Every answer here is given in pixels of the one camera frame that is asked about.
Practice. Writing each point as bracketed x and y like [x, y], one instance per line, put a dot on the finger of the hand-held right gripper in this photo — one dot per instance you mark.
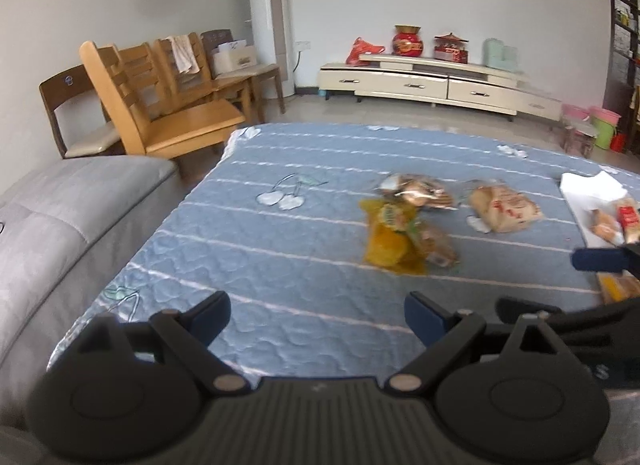
[600, 260]
[520, 307]

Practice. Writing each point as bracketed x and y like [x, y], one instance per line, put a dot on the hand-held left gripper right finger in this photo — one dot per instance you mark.
[425, 317]

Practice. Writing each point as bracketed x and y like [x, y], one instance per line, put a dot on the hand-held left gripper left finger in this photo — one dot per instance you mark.
[212, 317]

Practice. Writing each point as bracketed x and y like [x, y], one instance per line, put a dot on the orange snack packet green logo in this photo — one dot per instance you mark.
[620, 289]

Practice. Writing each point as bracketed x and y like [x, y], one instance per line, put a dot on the red label cracker packet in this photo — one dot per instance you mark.
[625, 220]

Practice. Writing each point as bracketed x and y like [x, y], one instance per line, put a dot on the white cardboard box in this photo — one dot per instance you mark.
[587, 190]

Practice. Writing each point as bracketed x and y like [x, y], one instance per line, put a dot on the brown biscuit packet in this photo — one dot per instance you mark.
[437, 247]

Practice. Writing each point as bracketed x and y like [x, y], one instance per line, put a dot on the yellow jelly packet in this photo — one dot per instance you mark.
[390, 240]

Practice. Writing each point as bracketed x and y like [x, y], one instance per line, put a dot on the beige bread bag red print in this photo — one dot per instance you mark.
[505, 207]

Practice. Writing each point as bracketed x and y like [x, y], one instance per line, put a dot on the blue quilted cherry blanket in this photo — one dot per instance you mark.
[300, 265]

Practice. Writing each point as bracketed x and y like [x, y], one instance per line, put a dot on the red bucket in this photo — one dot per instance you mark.
[619, 142]

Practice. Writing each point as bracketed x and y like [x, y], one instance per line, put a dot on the clear storage container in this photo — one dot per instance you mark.
[580, 137]

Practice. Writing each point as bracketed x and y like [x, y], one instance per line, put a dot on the clear bag of round crackers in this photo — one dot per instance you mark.
[417, 192]

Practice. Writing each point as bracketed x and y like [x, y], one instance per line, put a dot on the green bucket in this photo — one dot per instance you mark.
[604, 127]

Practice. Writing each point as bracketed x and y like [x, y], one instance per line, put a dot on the pink basin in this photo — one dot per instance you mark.
[575, 111]

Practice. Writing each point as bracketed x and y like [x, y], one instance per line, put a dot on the grey sofa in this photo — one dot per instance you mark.
[55, 225]

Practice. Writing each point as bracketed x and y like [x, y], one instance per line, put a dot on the light wooden chair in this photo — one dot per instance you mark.
[140, 65]
[185, 127]
[220, 87]

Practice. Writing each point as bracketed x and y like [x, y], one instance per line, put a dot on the dark wooden shelf unit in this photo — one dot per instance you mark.
[622, 35]

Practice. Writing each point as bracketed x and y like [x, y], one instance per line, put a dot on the mint green kitchen appliance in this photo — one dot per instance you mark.
[500, 55]

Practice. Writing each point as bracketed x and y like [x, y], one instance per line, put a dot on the cream tv cabinet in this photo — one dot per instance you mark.
[425, 85]

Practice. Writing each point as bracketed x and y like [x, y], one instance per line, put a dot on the dark wooden chair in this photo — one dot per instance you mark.
[265, 72]

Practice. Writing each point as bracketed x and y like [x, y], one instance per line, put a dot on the dark brown chair white cushion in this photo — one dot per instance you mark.
[65, 110]

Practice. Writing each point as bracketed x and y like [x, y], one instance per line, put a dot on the red gift box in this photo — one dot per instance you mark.
[451, 51]

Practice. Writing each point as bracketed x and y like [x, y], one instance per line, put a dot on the white carton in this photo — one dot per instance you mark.
[234, 57]

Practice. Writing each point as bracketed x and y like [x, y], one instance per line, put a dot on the white towel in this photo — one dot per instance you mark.
[184, 54]

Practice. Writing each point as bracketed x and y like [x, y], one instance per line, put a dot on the red plastic bag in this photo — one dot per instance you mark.
[365, 51]

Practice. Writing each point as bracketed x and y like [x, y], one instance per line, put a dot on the red and gold vase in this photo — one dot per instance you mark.
[408, 42]

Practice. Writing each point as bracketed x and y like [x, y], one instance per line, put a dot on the white tower air conditioner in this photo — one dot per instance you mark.
[270, 20]

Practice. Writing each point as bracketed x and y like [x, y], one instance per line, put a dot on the white wall outlet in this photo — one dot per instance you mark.
[303, 45]

